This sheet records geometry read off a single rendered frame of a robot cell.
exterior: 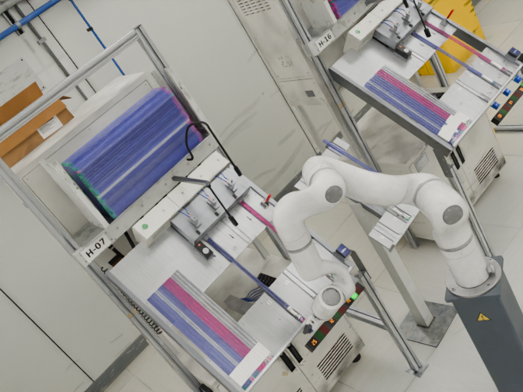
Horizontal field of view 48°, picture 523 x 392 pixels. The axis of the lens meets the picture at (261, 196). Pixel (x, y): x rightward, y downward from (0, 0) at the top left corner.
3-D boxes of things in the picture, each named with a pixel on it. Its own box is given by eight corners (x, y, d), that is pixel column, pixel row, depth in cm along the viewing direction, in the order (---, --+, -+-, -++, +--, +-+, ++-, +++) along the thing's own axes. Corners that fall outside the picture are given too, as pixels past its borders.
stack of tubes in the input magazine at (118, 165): (205, 138, 246) (169, 85, 234) (114, 219, 226) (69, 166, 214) (190, 138, 256) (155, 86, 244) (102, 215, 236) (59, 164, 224)
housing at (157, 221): (229, 176, 261) (229, 161, 248) (149, 253, 241) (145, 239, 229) (215, 166, 262) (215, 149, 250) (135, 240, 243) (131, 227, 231)
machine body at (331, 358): (370, 352, 297) (315, 267, 269) (282, 467, 269) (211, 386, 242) (291, 319, 349) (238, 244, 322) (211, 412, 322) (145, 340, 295)
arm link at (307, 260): (314, 217, 193) (345, 285, 206) (279, 246, 187) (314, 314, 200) (332, 223, 185) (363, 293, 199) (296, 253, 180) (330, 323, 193)
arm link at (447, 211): (461, 222, 201) (436, 167, 190) (490, 247, 184) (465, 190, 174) (430, 239, 201) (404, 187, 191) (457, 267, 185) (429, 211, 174)
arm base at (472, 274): (503, 254, 205) (486, 215, 197) (500, 295, 192) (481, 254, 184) (449, 261, 216) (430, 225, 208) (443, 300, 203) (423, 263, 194)
